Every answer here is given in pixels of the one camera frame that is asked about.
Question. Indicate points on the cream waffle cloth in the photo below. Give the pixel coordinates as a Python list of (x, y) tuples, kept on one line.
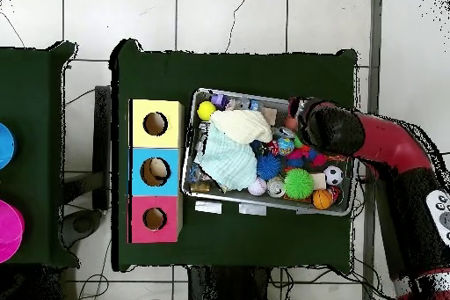
[(242, 125)]

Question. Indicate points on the multicolour spiky caterpillar toy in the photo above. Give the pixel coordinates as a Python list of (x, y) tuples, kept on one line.
[(299, 157)]

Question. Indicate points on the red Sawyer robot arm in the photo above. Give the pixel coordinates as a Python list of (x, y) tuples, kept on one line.
[(393, 141)]

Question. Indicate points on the silver mesh bin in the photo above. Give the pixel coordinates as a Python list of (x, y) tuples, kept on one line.
[(246, 199)]

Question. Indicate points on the wooden three-hole box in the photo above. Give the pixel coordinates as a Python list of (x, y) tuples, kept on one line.
[(140, 138)]

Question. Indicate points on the mint waffle cloth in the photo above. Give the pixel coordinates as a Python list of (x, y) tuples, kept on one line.
[(228, 164)]

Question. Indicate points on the yellow smiley ball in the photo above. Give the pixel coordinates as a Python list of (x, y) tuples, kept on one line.
[(206, 110)]

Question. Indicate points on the blue spiky ball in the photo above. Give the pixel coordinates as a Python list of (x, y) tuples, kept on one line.
[(269, 167)]

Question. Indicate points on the purple plastic toy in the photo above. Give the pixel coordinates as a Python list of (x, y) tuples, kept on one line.
[(220, 101)]

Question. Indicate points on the crushed clear plastic bottle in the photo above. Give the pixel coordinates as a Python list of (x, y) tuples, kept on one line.
[(244, 104)]

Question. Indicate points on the white baseball toy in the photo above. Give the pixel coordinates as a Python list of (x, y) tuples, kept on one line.
[(257, 186)]

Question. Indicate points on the plain wooden block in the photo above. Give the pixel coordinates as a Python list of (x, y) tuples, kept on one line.
[(270, 116), (319, 181)]

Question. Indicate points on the grey tape strip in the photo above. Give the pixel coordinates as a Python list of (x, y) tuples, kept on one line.
[(208, 207), (252, 209)]

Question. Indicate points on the blue globe ball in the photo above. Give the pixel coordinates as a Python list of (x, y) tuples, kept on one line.
[(286, 146)]

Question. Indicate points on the silver drink can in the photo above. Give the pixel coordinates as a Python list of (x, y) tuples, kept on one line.
[(276, 187)]

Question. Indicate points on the brown football toy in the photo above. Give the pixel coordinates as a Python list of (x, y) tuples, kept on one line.
[(291, 124)]

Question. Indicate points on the dark green tablecloth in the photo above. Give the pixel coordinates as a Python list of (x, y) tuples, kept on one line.
[(211, 71)]

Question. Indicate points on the green spiky ball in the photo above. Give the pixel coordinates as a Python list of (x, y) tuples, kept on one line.
[(299, 184)]

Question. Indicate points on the orange basketball toy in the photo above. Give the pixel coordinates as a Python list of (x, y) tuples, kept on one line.
[(321, 199)]

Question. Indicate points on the black white soccer ball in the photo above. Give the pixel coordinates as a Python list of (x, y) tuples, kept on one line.
[(333, 175)]

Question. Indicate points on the red drink can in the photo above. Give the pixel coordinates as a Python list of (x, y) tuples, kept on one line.
[(335, 194)]

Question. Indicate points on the green cloth side table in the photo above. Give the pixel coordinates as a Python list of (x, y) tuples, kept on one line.
[(31, 103)]

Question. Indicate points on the blue bowl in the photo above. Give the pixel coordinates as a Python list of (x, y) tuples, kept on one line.
[(6, 147)]

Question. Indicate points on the magenta bowl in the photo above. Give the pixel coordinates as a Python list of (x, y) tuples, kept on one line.
[(10, 231)]

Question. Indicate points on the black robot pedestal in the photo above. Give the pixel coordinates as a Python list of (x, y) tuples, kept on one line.
[(228, 284)]

